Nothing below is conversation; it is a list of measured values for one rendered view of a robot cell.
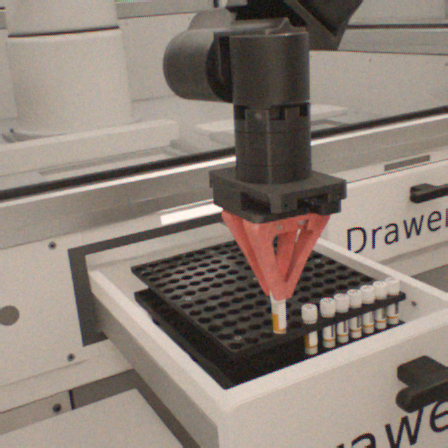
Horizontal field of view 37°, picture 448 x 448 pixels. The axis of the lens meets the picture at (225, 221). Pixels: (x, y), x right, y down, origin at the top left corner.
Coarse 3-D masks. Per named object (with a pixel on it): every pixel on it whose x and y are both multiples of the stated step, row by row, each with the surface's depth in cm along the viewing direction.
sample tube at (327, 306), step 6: (324, 300) 56; (330, 300) 56; (324, 306) 56; (330, 306) 56; (324, 312) 56; (330, 312) 56; (324, 330) 56; (330, 330) 56; (324, 336) 57; (330, 336) 56; (324, 342) 57; (330, 342) 57
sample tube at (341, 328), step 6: (342, 294) 57; (336, 300) 56; (342, 300) 56; (348, 300) 57; (336, 306) 56; (342, 306) 56; (348, 306) 57; (336, 324) 57; (342, 324) 57; (336, 330) 57; (342, 330) 57; (336, 336) 58; (342, 336) 57; (342, 342) 57
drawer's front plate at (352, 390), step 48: (384, 336) 46; (432, 336) 47; (288, 384) 42; (336, 384) 44; (384, 384) 46; (240, 432) 41; (288, 432) 43; (336, 432) 45; (384, 432) 47; (432, 432) 50
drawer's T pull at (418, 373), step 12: (420, 360) 46; (432, 360) 46; (408, 372) 45; (420, 372) 45; (432, 372) 45; (444, 372) 44; (408, 384) 45; (420, 384) 43; (432, 384) 43; (444, 384) 43; (396, 396) 43; (408, 396) 42; (420, 396) 42; (432, 396) 43; (444, 396) 44; (408, 408) 42; (420, 408) 43
